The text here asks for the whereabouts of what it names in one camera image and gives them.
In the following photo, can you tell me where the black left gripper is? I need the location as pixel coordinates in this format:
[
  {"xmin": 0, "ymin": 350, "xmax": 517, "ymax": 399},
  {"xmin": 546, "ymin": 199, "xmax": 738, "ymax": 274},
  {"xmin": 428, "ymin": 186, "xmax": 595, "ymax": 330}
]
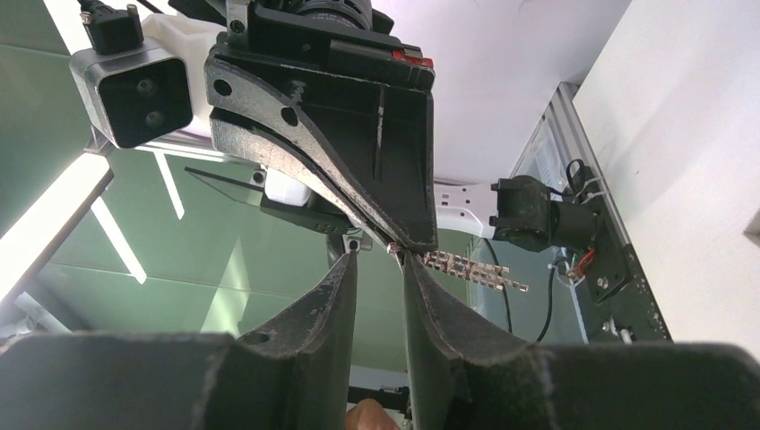
[{"xmin": 203, "ymin": 1, "xmax": 438, "ymax": 253}]

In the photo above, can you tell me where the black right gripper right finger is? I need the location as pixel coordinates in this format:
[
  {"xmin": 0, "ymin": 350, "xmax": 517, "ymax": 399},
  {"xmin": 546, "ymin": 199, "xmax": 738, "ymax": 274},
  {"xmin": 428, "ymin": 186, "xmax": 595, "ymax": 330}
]
[{"xmin": 403, "ymin": 253, "xmax": 759, "ymax": 429}]

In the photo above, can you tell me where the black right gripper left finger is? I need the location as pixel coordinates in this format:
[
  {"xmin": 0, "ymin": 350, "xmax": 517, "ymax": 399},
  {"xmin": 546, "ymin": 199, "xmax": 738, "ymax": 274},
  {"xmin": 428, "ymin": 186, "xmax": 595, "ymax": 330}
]
[{"xmin": 1, "ymin": 253, "xmax": 357, "ymax": 429}]

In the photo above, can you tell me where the silver chain piece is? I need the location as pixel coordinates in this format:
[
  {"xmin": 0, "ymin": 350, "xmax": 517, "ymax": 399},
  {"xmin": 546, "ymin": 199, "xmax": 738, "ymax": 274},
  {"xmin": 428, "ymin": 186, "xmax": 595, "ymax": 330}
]
[{"xmin": 386, "ymin": 242, "xmax": 530, "ymax": 295}]

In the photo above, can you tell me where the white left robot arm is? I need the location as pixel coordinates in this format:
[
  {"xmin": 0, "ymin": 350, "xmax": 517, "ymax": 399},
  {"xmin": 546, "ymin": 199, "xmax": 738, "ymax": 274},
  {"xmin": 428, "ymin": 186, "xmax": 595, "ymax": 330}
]
[{"xmin": 204, "ymin": 1, "xmax": 600, "ymax": 254}]

